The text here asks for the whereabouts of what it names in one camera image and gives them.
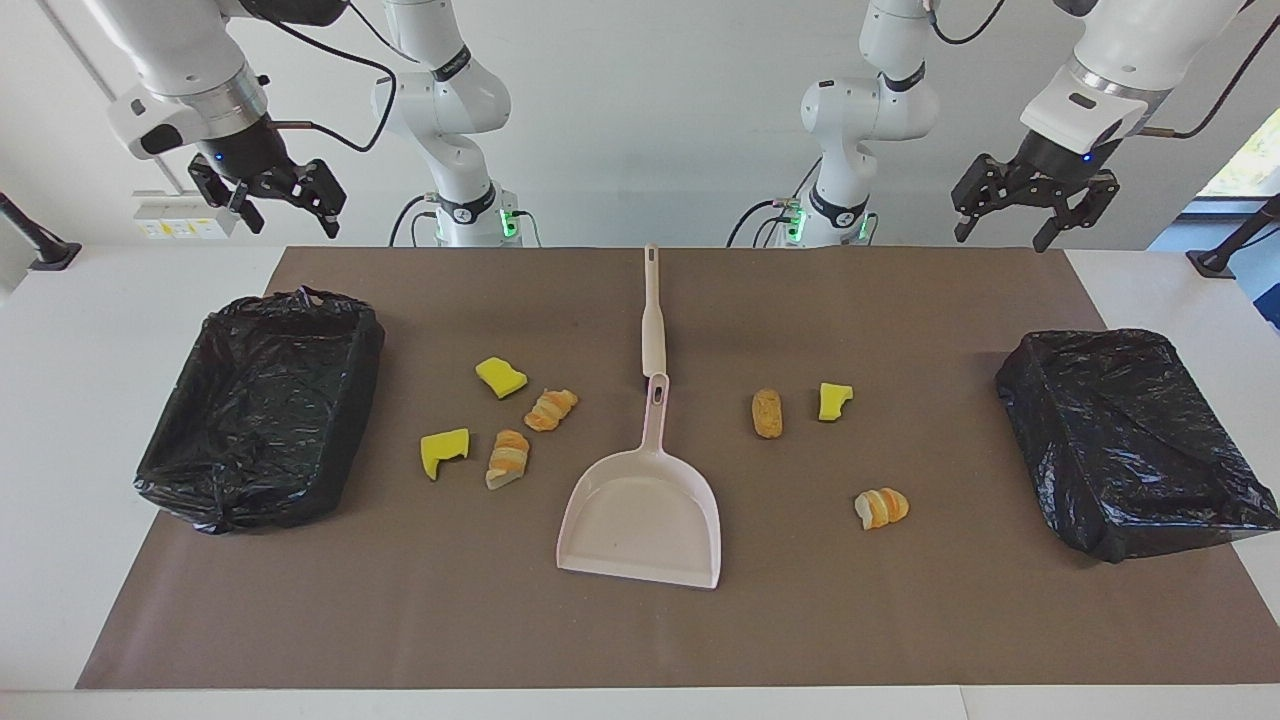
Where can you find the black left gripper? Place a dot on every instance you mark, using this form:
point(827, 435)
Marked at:
point(1055, 160)

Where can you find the yellow notched sponge piece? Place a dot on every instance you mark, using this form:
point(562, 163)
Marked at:
point(444, 452)

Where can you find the bright window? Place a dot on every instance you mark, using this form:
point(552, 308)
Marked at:
point(1250, 165)

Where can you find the black stand foot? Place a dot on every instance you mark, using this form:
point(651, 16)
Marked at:
point(45, 252)
point(1215, 262)

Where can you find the white wall outlet box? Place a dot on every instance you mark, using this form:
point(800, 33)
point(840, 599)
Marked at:
point(170, 224)

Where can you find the yellow sponge wedge piece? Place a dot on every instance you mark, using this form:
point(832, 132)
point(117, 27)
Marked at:
point(501, 377)

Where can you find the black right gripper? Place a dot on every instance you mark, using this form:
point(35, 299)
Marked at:
point(245, 150)

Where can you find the small yellow green sponge piece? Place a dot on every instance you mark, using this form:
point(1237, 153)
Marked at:
point(834, 401)

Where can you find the pale pink plastic dustpan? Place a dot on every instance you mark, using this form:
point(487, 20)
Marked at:
point(640, 520)

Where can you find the brown table mat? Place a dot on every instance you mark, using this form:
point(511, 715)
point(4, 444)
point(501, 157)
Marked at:
point(640, 620)

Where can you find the brown bread roll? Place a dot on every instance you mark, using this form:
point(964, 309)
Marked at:
point(767, 413)

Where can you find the black bag lined bin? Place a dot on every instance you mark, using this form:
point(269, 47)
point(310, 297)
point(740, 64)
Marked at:
point(260, 420)
point(1130, 450)

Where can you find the orange striped croissant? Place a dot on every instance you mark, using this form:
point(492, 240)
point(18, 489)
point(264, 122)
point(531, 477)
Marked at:
point(551, 409)
point(881, 508)
point(508, 458)

